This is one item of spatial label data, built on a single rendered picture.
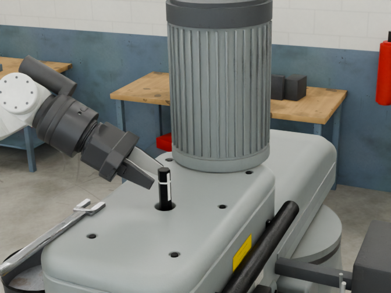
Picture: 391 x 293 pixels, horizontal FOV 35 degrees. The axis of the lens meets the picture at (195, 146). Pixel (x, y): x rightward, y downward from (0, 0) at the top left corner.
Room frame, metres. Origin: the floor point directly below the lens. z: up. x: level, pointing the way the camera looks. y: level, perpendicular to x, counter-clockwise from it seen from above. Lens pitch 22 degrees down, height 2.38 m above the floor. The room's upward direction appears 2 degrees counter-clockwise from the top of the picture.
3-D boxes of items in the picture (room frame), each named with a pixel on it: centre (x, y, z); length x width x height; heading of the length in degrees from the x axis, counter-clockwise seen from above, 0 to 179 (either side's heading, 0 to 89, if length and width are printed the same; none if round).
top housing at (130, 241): (0.98, 0.05, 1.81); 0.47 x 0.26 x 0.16; 155
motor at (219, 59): (1.19, -0.05, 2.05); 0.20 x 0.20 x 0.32
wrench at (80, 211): (0.87, 0.23, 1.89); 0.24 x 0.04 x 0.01; 153
